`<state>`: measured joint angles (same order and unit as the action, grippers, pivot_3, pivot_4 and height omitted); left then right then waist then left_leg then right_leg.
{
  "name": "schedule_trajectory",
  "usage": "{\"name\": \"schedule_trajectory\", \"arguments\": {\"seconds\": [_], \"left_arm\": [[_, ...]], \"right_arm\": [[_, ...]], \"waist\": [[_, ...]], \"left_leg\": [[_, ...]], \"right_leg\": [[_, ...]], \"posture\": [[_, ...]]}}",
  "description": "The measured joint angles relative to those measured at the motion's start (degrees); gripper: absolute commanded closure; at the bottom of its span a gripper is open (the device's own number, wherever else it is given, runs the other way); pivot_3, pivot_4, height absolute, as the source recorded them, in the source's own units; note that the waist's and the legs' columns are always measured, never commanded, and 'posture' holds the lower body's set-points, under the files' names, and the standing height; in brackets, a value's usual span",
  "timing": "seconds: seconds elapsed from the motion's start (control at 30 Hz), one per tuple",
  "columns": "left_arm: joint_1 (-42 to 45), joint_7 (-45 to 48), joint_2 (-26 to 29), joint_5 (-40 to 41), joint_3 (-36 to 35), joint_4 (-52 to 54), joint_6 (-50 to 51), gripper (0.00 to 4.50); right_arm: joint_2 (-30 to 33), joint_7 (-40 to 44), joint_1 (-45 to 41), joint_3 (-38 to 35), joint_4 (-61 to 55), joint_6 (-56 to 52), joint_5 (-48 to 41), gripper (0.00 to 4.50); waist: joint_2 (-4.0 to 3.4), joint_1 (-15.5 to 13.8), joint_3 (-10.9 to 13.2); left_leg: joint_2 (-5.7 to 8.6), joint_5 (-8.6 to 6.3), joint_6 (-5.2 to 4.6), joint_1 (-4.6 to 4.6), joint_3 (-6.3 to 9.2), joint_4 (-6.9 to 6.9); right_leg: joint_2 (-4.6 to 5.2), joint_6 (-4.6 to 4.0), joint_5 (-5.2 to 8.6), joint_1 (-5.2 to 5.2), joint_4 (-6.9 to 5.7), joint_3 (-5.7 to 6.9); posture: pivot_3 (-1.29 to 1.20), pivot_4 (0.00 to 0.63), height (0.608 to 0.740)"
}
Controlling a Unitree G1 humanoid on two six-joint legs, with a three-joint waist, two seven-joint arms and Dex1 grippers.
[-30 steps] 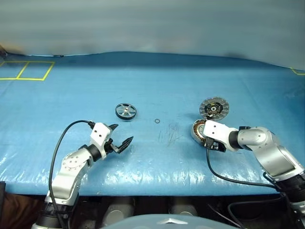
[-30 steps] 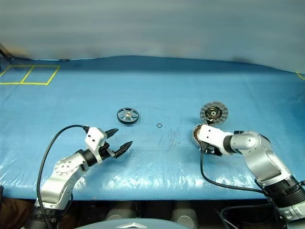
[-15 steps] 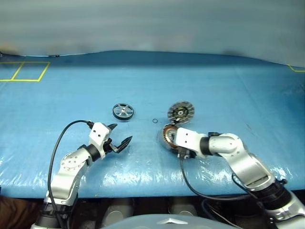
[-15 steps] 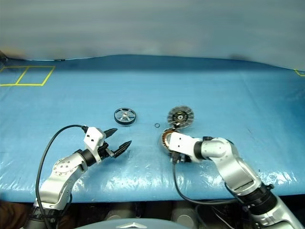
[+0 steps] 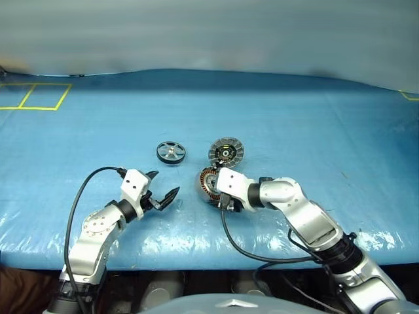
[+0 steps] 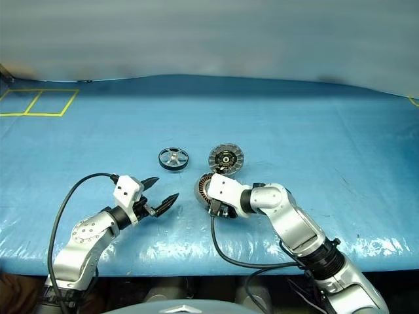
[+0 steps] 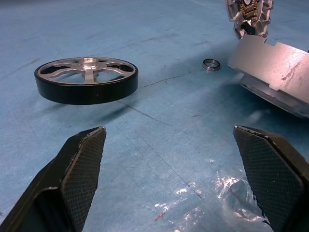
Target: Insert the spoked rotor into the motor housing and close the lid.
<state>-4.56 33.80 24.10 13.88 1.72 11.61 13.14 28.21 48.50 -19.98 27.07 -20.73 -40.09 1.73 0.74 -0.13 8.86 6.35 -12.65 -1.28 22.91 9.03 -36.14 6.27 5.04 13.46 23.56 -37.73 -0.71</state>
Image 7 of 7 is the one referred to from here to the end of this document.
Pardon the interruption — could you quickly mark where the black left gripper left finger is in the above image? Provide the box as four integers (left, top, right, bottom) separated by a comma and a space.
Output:
0, 126, 107, 232

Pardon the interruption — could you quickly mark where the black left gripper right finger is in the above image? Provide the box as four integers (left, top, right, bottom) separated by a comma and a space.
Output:
233, 125, 309, 232

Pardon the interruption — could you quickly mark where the black-rimmed silver spoked rotor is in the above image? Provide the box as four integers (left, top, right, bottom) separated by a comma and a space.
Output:
34, 57, 140, 105

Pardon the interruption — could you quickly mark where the round silver motor lid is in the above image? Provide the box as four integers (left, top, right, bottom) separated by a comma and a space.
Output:
225, 0, 275, 40

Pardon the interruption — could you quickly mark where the copper wound motor stator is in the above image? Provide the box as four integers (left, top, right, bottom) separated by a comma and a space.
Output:
226, 36, 309, 119

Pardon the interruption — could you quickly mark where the small metal bearing ring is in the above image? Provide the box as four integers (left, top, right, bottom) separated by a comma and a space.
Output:
202, 58, 221, 72

